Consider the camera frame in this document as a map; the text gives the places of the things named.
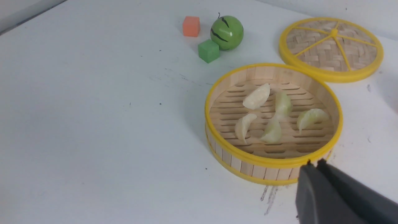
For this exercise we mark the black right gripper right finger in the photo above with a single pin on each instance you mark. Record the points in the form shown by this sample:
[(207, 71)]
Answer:
[(369, 205)]

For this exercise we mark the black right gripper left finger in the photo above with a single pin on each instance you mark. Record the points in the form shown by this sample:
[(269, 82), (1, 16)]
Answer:
[(318, 202)]

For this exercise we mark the pale dumpling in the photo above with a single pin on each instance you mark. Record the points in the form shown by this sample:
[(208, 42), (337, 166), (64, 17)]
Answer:
[(273, 132), (310, 117), (283, 105)]

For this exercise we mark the white dumpling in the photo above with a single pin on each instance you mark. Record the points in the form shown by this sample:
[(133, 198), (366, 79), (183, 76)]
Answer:
[(258, 97), (242, 126)]

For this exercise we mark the bamboo steamer tray yellow rim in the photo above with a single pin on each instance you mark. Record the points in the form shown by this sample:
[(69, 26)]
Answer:
[(264, 121)]

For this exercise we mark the woven bamboo steamer lid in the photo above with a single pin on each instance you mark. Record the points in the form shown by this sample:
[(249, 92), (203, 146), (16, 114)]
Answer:
[(334, 50)]

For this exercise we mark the green cube block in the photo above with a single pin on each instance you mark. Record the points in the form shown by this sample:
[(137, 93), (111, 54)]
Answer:
[(208, 51)]

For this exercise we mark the green toy watermelon ball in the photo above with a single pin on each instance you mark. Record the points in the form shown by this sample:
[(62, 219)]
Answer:
[(227, 32)]

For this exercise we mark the orange cube block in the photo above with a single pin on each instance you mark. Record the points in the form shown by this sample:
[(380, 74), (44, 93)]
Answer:
[(191, 26)]

